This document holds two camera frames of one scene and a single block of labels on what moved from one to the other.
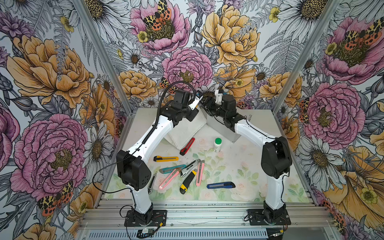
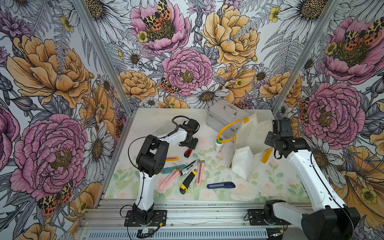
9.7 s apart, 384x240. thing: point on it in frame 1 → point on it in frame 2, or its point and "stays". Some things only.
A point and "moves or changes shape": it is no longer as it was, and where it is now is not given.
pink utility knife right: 200,172 stays
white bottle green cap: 217,144 stays
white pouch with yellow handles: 185,130 moves or changes shape
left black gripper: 193,115 → 191,146
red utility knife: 183,151 moves or changes shape
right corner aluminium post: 327,15 stays
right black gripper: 212,100 → 268,140
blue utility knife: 228,184 stays
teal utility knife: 167,170 stays
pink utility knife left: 170,178 stays
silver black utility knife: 189,168 stays
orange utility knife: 160,159 stays
